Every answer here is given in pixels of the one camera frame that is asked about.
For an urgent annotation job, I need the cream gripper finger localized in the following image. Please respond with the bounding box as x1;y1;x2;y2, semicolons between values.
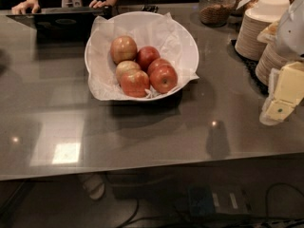
259;62;304;125
257;21;278;44

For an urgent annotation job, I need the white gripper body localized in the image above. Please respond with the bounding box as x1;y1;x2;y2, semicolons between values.
275;0;304;61

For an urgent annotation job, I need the white bowl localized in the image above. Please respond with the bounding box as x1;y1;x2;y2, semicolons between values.
84;10;200;103

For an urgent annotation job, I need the dark red apple back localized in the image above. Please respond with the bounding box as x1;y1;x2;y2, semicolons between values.
136;46;160;71

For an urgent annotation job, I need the yellow apple middle left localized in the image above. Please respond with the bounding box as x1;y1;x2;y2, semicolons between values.
115;61;141;83

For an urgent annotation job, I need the yellow-red apple back left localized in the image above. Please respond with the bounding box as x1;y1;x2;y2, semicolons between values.
110;35;138;64

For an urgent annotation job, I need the person's left hand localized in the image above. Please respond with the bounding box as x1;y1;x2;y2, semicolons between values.
89;0;109;9

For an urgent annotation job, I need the person's right hand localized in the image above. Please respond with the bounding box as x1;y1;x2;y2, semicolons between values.
11;0;40;15

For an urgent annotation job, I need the front paper plate stack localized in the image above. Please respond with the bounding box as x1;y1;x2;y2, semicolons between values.
256;43;288;85

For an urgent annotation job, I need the paper plate stack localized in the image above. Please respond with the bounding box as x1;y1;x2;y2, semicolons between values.
256;43;288;85
235;0;290;61

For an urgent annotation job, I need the rear paper plate stack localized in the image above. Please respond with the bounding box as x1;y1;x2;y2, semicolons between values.
235;0;290;61

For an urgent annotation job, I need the black mat under plates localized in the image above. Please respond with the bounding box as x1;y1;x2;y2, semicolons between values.
231;39;268;97

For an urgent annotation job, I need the glass jar with cereal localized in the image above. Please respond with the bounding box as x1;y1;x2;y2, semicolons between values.
199;0;236;27

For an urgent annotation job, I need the small black object on counter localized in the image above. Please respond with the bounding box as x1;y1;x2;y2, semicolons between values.
142;5;159;13

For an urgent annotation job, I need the dark box on floor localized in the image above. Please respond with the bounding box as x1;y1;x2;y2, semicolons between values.
188;185;252;218

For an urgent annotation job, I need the black laptop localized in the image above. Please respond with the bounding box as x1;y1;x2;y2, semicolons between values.
9;6;112;41

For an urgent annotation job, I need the white shoe under table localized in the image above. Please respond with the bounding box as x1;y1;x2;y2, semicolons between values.
78;173;105;200

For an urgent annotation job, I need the black cable on floor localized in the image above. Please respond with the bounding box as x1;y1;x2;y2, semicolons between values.
113;182;304;228

